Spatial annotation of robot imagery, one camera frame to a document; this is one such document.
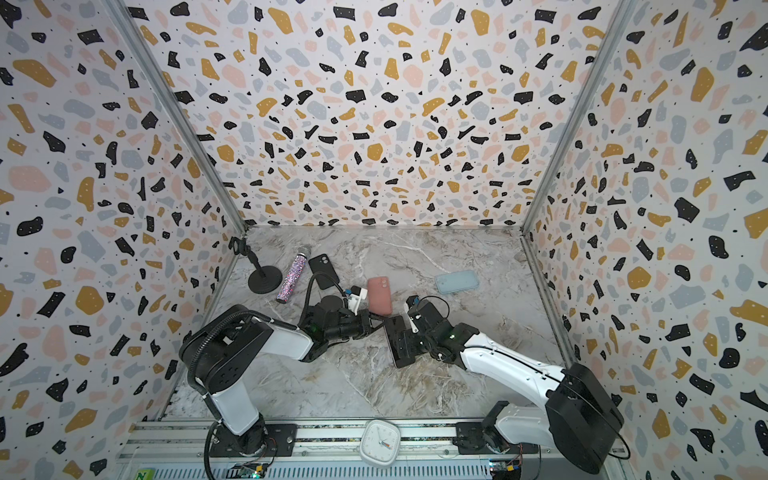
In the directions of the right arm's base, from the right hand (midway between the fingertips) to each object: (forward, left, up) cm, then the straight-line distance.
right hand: (400, 335), depth 83 cm
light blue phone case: (+26, -20, -12) cm, 35 cm away
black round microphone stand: (+25, +48, -9) cm, 54 cm away
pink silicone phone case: (+20, +8, -11) cm, 24 cm away
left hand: (+5, +3, +1) cm, 5 cm away
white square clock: (-25, +4, -6) cm, 26 cm away
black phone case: (+32, +30, -10) cm, 44 cm away
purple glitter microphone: (+25, +38, -6) cm, 45 cm away
